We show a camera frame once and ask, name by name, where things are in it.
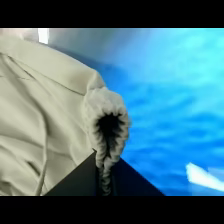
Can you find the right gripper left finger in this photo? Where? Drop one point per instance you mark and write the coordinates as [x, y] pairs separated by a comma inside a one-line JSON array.
[[80, 181]]

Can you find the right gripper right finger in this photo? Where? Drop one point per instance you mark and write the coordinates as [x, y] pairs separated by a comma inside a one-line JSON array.
[[131, 182]]

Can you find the cream hooded sweatshirt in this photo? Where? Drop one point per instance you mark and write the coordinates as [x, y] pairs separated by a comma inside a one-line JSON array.
[[40, 116]]

